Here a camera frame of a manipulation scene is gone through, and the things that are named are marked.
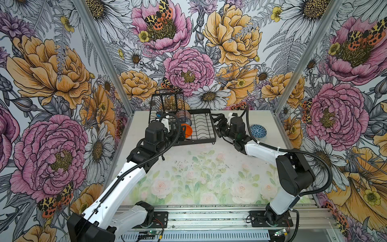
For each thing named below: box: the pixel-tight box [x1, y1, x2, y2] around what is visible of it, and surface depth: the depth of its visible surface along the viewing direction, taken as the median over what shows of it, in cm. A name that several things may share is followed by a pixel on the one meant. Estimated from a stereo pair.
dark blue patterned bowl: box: [249, 124, 268, 139], surface depth 110 cm
